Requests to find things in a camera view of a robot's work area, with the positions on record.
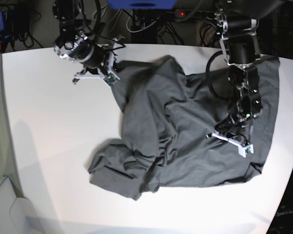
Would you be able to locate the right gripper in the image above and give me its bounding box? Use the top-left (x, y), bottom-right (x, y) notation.
top-left (84, 47), bottom-right (116, 75)

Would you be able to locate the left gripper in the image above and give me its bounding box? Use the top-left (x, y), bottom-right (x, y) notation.
top-left (214, 118), bottom-right (249, 144)

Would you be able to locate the dark grey t-shirt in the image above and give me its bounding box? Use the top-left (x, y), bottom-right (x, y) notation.
top-left (88, 56), bottom-right (280, 200)

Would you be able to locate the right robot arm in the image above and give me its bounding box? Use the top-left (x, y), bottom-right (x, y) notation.
top-left (52, 0), bottom-right (119, 78)

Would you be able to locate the blue box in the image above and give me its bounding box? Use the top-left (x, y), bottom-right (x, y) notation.
top-left (108, 0), bottom-right (177, 9)

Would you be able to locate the black power strip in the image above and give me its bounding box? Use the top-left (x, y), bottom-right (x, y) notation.
top-left (174, 9), bottom-right (215, 20)

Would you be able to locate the grey chair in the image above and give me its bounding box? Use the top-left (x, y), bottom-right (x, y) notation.
top-left (0, 177), bottom-right (45, 234)

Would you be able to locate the white cable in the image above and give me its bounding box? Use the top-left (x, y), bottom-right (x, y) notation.
top-left (126, 14), bottom-right (159, 33)

